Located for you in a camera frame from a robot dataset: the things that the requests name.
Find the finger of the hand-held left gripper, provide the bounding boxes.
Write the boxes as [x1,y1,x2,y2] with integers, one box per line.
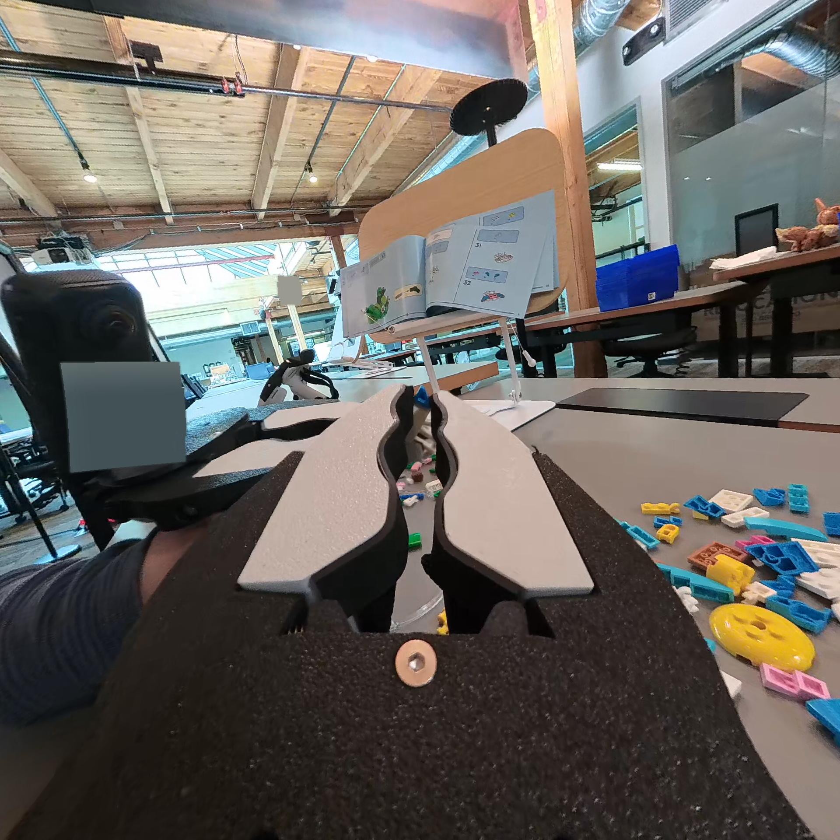
[192,435,329,480]
[261,400,357,434]

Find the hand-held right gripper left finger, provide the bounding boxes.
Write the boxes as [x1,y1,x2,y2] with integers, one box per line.
[238,384,416,634]

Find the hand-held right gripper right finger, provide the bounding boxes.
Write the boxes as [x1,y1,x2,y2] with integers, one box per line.
[422,392,596,635]

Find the pile of green pink lego pieces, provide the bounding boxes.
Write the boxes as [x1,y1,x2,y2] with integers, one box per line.
[394,453,442,552]

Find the lego instruction booklet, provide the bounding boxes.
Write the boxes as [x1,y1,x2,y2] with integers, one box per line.
[338,190,560,340]

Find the pile of blue yellow lego pieces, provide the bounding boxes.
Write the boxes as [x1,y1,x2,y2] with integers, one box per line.
[617,482,840,747]

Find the yellow round lego piece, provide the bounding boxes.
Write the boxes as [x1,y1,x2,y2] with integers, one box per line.
[709,604,816,674]

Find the spare white black gripper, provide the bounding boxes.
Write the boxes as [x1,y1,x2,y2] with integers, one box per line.
[258,349,340,406]

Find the grey desk with wooden edge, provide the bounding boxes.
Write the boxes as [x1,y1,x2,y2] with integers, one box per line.
[187,360,501,421]

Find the black office chair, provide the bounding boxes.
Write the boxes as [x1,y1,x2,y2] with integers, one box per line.
[604,326,698,379]
[0,438,70,527]

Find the black desk mat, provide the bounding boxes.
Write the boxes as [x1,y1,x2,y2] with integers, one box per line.
[556,387,810,427]

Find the long wooden desk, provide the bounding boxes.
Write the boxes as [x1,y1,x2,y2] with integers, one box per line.
[525,282,746,379]

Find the stack of blue bins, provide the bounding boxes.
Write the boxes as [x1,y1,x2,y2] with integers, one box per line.
[596,244,681,313]

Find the wooden book stand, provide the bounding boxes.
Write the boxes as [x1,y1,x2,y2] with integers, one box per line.
[357,128,571,404]

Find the black round disc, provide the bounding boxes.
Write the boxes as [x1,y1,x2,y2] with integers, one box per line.
[449,79,530,149]

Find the wooden desk with black legs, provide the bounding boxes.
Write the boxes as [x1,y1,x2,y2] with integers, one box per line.
[712,243,840,379]

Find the brown plush toy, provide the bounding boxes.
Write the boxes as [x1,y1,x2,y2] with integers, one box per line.
[776,197,840,254]

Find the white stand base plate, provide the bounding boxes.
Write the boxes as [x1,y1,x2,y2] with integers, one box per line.
[459,397,557,434]

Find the wooden post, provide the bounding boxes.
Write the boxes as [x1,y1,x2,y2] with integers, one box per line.
[527,0,609,379]

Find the silver air duct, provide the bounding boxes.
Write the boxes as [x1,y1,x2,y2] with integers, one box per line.
[572,0,661,63]

